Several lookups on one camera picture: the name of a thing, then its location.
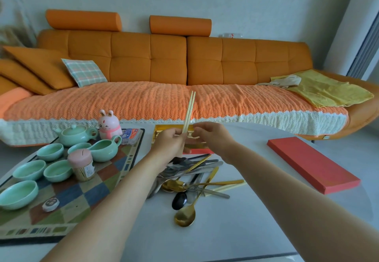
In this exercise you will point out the yellow cloth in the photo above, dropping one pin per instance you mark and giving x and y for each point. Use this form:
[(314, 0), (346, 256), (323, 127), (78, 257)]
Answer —
[(325, 90)]

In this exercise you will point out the long orange bolster headrest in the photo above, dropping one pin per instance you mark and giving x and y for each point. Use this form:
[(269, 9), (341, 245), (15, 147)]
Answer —
[(84, 20)]

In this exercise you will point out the pale wooden chopstick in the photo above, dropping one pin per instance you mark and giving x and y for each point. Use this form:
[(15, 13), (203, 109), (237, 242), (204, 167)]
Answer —
[(191, 111), (188, 110)]

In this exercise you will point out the person's right fingers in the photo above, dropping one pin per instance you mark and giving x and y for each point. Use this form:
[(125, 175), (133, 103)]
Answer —
[(200, 131)]

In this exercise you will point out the person's right forearm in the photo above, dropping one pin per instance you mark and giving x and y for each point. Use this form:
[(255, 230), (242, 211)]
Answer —
[(296, 205)]

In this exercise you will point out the orange knitted sofa cover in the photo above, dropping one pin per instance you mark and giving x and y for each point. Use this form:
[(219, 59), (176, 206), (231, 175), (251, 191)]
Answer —
[(142, 101)]

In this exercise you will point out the small green tea cup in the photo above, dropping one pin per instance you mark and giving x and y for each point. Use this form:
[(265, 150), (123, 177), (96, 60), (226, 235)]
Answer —
[(78, 147), (50, 151), (29, 170), (56, 171)]

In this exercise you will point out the orange square cushion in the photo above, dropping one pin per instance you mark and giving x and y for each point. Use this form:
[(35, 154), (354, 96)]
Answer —
[(20, 76), (41, 66)]

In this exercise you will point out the grey window frame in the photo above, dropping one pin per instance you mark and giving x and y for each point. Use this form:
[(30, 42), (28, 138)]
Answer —
[(365, 48)]

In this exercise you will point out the green ceramic pitcher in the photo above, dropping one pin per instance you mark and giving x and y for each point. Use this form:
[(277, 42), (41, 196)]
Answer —
[(103, 150)]

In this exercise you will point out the person's left fingers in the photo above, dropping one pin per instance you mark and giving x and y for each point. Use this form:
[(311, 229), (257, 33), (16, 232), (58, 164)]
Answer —
[(181, 141)]

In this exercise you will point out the clear plastic bottle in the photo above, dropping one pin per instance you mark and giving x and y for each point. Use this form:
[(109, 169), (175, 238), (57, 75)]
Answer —
[(231, 35)]

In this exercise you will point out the orange sofa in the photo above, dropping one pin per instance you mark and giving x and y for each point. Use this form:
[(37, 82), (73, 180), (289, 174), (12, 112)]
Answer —
[(204, 60)]

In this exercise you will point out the person's left hand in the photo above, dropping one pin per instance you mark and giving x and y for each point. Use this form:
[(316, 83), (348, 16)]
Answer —
[(167, 146)]

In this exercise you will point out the person's right hand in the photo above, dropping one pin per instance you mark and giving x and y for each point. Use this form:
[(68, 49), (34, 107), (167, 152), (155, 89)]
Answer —
[(217, 141)]

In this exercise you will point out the green ceramic teapot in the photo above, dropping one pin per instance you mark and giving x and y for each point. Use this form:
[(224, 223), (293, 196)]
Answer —
[(74, 135)]

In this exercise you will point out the large green tea bowl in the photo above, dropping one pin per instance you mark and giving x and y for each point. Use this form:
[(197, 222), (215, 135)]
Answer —
[(17, 195)]

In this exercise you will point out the short orange bolster headrest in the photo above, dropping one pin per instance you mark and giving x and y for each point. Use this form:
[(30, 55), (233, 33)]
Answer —
[(180, 25)]

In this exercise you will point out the pile of metal cutlery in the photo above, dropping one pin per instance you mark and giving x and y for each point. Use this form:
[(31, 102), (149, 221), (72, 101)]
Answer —
[(189, 178)]

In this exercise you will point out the small round white tin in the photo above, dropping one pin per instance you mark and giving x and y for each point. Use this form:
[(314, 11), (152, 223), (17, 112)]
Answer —
[(50, 205)]

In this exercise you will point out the checkered colourful table mat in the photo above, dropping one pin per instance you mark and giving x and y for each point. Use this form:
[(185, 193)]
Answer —
[(77, 202)]

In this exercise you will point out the pink-lidded toothpick holder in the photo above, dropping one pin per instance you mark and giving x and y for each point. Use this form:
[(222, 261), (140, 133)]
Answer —
[(81, 165)]

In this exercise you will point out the patterned curtain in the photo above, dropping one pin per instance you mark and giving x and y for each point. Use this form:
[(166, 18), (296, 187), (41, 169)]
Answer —
[(13, 18)]

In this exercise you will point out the red box lid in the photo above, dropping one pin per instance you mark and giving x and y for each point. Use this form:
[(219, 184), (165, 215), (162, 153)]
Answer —
[(313, 164)]

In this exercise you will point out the pink rabbit figurine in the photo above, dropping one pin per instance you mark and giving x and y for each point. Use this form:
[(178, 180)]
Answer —
[(109, 127)]

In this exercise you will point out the blue and red card box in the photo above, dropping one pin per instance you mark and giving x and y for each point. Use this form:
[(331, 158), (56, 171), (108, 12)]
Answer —
[(131, 136)]

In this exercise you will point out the gold cutlery box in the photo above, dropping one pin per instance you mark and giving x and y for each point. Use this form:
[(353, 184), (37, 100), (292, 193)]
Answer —
[(161, 130)]

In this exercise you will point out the person's left forearm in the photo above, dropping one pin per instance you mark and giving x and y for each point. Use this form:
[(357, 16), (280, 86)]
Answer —
[(118, 211)]

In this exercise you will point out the beige cloth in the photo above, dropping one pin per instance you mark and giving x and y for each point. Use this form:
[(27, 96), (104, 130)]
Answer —
[(284, 81)]

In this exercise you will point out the green plaid cushion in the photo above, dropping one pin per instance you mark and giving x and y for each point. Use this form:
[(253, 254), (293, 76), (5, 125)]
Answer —
[(84, 72)]

